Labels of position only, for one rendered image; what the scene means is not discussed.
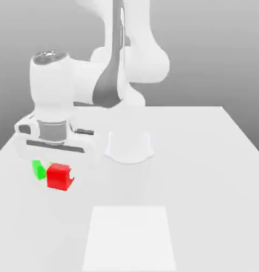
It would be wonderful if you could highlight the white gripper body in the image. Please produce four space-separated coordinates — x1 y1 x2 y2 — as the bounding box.
16 139 96 163

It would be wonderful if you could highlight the small red cube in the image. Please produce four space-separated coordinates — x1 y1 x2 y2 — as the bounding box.
46 163 75 192

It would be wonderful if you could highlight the small green cube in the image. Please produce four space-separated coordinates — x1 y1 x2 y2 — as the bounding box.
31 159 53 181

